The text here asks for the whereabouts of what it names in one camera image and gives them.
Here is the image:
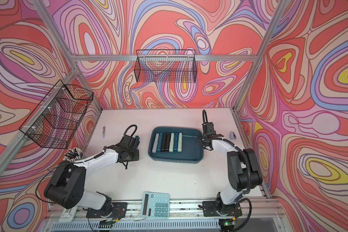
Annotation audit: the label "teal pliers group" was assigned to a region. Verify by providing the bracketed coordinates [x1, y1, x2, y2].
[134, 135, 140, 148]

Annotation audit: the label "grey pruning pliers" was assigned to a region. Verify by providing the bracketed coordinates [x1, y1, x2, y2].
[152, 133, 160, 153]

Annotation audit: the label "light green pliers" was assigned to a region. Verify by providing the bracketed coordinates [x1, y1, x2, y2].
[169, 133, 175, 153]
[177, 132, 183, 152]

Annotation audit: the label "black pruning pliers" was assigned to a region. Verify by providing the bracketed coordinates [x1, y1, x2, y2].
[165, 133, 171, 152]
[160, 133, 168, 152]

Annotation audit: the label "teal plastic storage box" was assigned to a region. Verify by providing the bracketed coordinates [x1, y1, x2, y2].
[148, 127, 204, 163]

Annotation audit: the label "teal pruning pliers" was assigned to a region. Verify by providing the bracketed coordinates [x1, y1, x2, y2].
[157, 132, 163, 153]

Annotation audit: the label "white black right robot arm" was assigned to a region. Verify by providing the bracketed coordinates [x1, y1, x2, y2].
[198, 122, 263, 215]

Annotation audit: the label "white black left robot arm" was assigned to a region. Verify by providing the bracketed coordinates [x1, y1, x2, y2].
[44, 135, 140, 218]

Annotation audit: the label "small purple clip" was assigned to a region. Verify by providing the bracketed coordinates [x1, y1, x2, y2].
[102, 126, 106, 138]

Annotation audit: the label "bundle of pens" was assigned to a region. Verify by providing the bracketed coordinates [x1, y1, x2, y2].
[63, 148, 86, 162]

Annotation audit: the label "mint green calculator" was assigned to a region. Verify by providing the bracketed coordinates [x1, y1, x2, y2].
[141, 192, 170, 219]

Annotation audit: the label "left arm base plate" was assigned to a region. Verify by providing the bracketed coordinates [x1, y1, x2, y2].
[86, 202, 128, 219]

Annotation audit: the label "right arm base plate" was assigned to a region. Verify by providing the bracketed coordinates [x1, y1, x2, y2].
[198, 201, 242, 218]

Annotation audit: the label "left black wire basket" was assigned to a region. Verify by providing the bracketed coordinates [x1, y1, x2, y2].
[19, 80, 94, 149]

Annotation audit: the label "black wire basket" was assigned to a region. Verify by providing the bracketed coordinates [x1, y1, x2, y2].
[134, 49, 197, 83]
[19, 80, 94, 149]

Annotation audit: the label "white plastic bracket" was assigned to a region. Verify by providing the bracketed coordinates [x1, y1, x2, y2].
[59, 206, 78, 223]

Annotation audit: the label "back black wire basket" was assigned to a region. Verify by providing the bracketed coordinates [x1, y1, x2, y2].
[134, 49, 197, 83]

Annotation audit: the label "white vented cable duct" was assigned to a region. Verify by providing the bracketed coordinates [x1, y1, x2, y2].
[44, 219, 220, 232]

